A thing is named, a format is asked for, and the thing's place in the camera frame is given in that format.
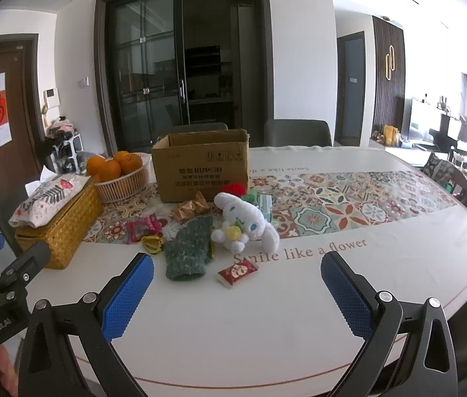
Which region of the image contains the green knitted sock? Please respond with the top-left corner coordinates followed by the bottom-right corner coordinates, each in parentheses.
top-left (163, 215), bottom-right (214, 283)

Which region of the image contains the white wall intercom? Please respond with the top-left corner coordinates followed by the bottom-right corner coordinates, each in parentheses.
top-left (43, 87), bottom-right (61, 108)

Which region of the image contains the chair with patterned cushion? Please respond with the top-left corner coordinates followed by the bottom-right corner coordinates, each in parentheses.
top-left (421, 153), bottom-right (467, 216)

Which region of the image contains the red fluffy strawberry toy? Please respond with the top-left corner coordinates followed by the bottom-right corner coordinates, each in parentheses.
top-left (221, 181), bottom-right (259, 203)

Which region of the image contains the white plush bunny toy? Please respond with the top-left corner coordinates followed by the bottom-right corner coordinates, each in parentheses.
top-left (211, 192), bottom-right (281, 253)

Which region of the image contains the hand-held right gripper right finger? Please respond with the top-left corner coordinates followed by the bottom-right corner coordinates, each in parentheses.
top-left (320, 251), bottom-right (459, 397)

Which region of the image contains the dark slatted wall panel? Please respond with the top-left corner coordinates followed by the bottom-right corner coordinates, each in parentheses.
top-left (372, 17), bottom-right (405, 141)

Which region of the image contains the gold crumpled wrapper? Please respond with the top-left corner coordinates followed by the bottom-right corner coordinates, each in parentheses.
top-left (171, 192), bottom-right (210, 224)

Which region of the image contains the red snack packet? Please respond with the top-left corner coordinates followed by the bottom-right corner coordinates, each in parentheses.
top-left (217, 262), bottom-right (261, 288)

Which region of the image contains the yellow crumpled wrapper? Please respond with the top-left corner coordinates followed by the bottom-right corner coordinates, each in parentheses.
top-left (141, 235), bottom-right (164, 254)

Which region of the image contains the floral cloth pouch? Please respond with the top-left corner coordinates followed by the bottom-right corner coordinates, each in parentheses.
top-left (9, 174), bottom-right (94, 228)

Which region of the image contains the black piano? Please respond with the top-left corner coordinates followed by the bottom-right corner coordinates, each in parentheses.
top-left (428, 116), bottom-right (467, 162)

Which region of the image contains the brown cardboard box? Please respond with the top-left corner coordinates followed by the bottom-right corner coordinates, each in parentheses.
top-left (151, 129), bottom-right (251, 204)

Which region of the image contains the light blue tissue packet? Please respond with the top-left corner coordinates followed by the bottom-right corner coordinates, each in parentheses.
top-left (257, 194), bottom-right (273, 226)

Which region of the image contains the printed white tablecloth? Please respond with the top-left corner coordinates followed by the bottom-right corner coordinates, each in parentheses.
top-left (0, 145), bottom-right (467, 397)

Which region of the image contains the pink snack packet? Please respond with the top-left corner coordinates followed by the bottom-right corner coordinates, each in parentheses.
top-left (125, 214), bottom-right (163, 244)

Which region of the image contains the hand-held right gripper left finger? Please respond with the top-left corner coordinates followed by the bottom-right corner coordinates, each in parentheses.
top-left (18, 252), bottom-right (155, 397)

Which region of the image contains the white tissue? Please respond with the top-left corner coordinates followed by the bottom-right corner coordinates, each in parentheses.
top-left (24, 167), bottom-right (56, 195)

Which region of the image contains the white ribbed fruit basket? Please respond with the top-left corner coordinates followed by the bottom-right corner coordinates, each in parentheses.
top-left (93, 153), bottom-right (152, 204)

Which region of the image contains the person's left hand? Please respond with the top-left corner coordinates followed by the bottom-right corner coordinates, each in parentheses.
top-left (0, 345), bottom-right (18, 387)

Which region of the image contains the yellow woven box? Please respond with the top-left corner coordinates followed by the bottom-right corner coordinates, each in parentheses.
top-left (14, 182), bottom-right (103, 270)

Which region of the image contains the television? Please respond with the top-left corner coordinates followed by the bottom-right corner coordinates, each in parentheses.
top-left (407, 99), bottom-right (439, 141)

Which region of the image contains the dark glass sliding door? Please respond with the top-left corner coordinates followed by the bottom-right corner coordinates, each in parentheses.
top-left (95, 0), bottom-right (276, 154)

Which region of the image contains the brown wooden door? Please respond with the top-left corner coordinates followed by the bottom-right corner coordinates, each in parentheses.
top-left (0, 35), bottom-right (46, 232)

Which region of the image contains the cluttered storage shelf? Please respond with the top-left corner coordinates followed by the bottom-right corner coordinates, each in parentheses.
top-left (43, 118), bottom-right (89, 174)

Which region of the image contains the gold wall lamp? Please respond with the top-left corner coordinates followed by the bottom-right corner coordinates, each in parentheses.
top-left (384, 43), bottom-right (397, 81)

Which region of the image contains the grey-blue interior door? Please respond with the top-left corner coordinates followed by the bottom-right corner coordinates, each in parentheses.
top-left (337, 35), bottom-right (366, 147)

